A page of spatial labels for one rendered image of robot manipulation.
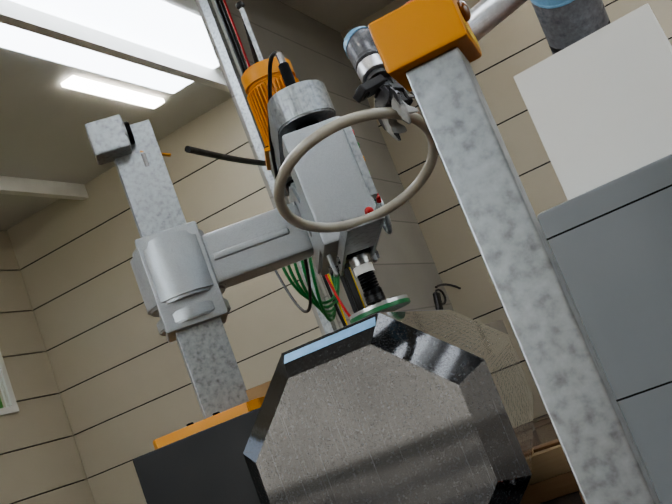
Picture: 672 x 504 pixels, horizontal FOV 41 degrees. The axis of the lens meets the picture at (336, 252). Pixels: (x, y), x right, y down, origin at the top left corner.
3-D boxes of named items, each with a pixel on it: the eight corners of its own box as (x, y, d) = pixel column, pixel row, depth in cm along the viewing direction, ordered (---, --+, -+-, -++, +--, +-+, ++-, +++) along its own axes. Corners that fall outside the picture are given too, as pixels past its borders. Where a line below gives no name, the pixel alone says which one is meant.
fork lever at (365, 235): (331, 279, 336) (326, 267, 337) (379, 261, 338) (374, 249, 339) (336, 235, 269) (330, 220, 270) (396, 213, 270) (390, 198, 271)
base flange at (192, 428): (150, 452, 350) (146, 440, 351) (208, 434, 396) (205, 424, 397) (257, 408, 336) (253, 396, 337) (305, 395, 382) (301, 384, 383)
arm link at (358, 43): (366, 17, 249) (335, 35, 250) (383, 46, 242) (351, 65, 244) (377, 38, 257) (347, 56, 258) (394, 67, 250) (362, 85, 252)
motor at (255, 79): (267, 171, 402) (237, 91, 409) (332, 147, 405) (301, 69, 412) (264, 151, 374) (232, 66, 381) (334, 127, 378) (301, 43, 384)
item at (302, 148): (289, 254, 269) (286, 247, 270) (441, 199, 274) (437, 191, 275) (260, 152, 228) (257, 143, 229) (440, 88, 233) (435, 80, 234)
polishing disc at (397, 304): (415, 302, 319) (412, 293, 319) (404, 300, 298) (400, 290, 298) (359, 325, 323) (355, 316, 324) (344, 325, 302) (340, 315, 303)
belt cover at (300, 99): (283, 205, 402) (271, 171, 405) (336, 186, 405) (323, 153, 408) (277, 136, 308) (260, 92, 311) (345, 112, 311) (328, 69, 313)
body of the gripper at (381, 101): (417, 98, 238) (399, 68, 245) (390, 96, 234) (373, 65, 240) (404, 119, 243) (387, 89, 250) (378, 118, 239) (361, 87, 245)
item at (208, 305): (141, 345, 361) (109, 251, 369) (183, 341, 394) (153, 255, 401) (213, 313, 352) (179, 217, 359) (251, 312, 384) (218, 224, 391)
